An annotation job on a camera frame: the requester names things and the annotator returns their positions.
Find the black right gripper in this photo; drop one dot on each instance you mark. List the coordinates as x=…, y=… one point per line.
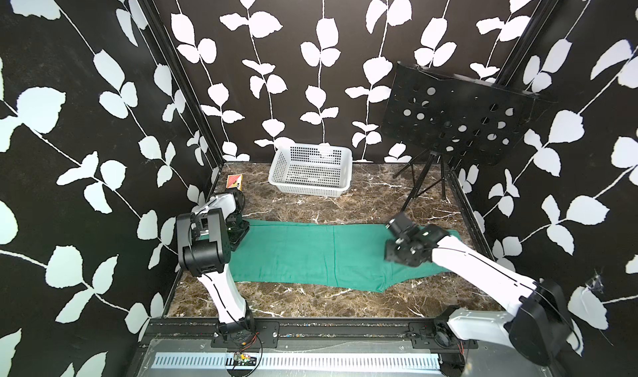
x=389, y=246

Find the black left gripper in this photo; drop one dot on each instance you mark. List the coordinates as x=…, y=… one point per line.
x=233, y=240

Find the green long pants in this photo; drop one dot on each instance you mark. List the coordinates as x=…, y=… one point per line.
x=345, y=256

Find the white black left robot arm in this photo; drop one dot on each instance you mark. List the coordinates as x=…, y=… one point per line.
x=206, y=240

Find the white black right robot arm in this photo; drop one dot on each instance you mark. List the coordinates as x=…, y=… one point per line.
x=535, y=320

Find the yellow red playing card box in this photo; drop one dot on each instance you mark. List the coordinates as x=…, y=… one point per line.
x=235, y=181

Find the white plastic perforated basket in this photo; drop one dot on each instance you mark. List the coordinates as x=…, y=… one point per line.
x=311, y=169

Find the small green circuit board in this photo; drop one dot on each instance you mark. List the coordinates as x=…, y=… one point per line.
x=243, y=360

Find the black perforated music stand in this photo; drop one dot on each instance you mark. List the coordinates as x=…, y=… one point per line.
x=455, y=119

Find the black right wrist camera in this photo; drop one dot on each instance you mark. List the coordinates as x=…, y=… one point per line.
x=401, y=225

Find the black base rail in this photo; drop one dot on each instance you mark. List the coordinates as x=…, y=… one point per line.
x=344, y=329

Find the white slotted cable duct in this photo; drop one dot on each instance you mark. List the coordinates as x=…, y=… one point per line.
x=347, y=362

